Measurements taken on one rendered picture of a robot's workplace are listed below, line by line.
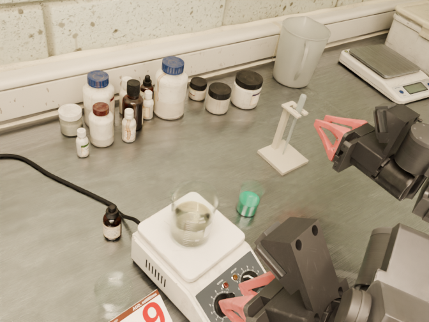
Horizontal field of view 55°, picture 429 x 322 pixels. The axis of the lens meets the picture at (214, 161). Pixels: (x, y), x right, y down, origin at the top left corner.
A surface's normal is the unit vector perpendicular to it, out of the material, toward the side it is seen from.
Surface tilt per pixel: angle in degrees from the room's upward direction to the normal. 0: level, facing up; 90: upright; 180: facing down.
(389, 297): 25
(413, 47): 94
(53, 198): 0
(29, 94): 90
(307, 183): 0
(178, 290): 90
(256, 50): 90
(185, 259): 0
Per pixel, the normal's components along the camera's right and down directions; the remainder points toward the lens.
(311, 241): 0.63, -0.05
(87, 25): 0.58, 0.62
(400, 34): -0.84, 0.32
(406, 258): -0.02, -0.44
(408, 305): 0.30, -0.90
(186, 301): -0.70, 0.40
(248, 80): 0.15, -0.73
